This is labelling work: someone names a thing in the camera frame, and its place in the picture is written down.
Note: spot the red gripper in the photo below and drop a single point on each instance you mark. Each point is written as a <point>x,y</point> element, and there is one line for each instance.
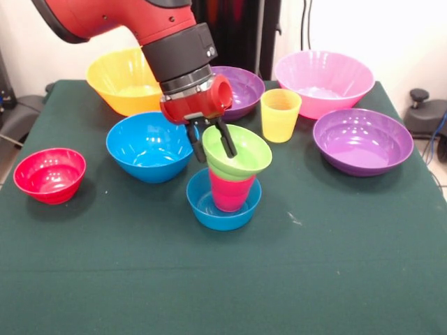
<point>199,104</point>

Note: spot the small green bowl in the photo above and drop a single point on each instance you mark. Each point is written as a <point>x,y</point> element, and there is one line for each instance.
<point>249,153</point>

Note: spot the red cup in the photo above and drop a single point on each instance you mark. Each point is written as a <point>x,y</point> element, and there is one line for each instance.
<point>230,193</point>

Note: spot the blue bowl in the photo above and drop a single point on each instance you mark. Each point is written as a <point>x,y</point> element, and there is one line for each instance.
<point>146,146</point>

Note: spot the translucent teal bowl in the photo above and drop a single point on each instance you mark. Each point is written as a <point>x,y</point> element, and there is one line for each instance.
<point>202,213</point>

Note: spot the small red bowl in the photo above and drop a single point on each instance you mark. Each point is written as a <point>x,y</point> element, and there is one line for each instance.
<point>50,178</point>

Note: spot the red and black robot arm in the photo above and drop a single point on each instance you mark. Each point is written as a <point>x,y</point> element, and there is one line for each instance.
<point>167,31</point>

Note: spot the purple bowl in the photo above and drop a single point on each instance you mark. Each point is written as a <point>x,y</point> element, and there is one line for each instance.
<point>244,90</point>
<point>363,143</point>

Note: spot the yellow cup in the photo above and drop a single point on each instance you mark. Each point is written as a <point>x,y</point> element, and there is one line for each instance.
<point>279,118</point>

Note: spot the large yellow bowl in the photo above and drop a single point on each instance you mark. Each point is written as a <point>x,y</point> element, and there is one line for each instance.
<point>115,80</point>

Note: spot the large pink bowl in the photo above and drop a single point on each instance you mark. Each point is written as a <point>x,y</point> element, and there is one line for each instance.
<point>324,76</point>

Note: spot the dark green tablecloth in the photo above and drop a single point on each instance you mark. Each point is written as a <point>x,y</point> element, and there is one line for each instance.
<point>223,279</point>

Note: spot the black levelling knob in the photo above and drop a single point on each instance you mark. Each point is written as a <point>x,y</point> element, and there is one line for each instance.
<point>50,89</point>
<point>419,96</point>

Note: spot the black equipment box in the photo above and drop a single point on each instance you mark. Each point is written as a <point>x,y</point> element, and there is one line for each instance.
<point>6,83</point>

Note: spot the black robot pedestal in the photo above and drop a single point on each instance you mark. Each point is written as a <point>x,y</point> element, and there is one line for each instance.
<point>241,35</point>

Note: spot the grey pedestal leg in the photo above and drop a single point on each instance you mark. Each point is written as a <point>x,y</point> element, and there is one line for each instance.
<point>21,115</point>
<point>426,118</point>

